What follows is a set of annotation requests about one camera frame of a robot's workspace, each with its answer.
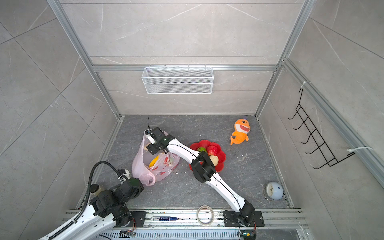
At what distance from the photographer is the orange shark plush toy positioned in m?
1.03

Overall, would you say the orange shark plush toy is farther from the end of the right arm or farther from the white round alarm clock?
the end of the right arm

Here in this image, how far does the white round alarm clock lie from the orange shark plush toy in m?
0.33

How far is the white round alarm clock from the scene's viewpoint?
2.51 feet

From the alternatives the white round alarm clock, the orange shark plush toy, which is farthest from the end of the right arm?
the white round alarm clock
